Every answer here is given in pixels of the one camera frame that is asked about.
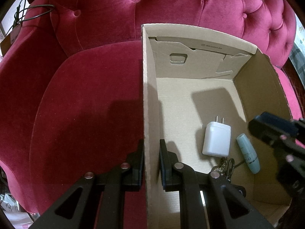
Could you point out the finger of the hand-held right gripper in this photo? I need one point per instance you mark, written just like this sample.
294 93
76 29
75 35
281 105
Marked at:
264 130
278 121

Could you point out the light teal pen-shaped device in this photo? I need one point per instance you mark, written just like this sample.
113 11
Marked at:
247 152

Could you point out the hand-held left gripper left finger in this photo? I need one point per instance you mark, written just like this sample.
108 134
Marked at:
140 167

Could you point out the grey plaid blanket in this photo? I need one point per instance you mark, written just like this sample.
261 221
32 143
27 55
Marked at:
299 62

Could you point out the large white charger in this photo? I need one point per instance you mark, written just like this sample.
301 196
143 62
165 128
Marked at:
216 138

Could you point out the metal key bunch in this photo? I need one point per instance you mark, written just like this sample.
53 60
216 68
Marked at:
222 165

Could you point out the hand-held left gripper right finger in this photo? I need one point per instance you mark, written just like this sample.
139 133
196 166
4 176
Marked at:
163 167

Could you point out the black round plug adapter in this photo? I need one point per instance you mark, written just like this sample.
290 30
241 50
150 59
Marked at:
239 190

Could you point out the cardboard box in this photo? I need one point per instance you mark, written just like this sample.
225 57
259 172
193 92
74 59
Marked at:
190 93

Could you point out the brown cardboard tag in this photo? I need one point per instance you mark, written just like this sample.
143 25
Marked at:
12 38

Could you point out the red velvet tufted sofa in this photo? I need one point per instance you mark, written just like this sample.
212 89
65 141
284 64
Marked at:
95 88

